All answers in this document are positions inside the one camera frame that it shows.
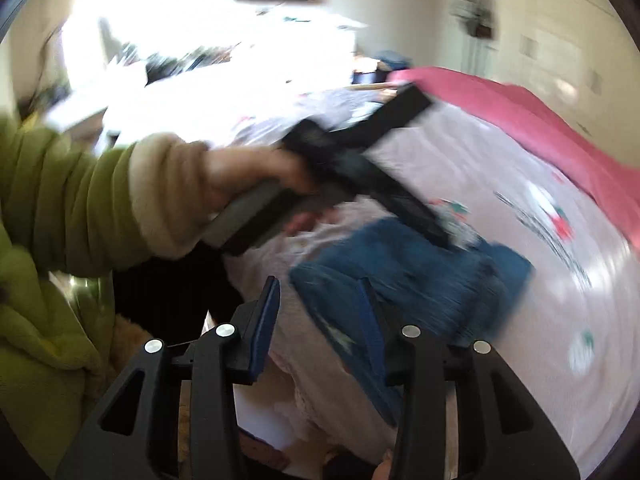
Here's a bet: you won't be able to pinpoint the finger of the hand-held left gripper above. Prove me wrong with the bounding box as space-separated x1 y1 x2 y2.
385 180 452 250

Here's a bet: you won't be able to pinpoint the white wardrobe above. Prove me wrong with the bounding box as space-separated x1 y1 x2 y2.
440 0 632 131

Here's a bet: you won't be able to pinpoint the hanging bags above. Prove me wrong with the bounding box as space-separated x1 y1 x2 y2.
452 0 501 41

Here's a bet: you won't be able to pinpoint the white cluttered desk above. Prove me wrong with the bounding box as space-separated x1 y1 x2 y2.
45 10 371 126

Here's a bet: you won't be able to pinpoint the person's left forearm, green sleeve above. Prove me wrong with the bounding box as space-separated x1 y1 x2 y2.
0 114 213 278

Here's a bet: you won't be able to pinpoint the pink quilt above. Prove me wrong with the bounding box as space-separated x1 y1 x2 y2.
387 66 640 251

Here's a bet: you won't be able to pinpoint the person's left hand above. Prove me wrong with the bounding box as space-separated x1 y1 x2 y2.
204 146 326 236

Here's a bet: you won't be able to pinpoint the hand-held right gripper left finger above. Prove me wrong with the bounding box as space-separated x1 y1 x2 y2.
55 275 282 480

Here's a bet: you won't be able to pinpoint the blue denim pants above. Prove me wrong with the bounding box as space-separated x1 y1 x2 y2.
289 216 535 428

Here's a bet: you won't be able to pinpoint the pink strawberry print bed sheet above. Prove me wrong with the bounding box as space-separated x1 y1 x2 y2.
102 87 633 466

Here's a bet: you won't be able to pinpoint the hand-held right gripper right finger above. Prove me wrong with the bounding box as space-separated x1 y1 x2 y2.
357 277 582 480

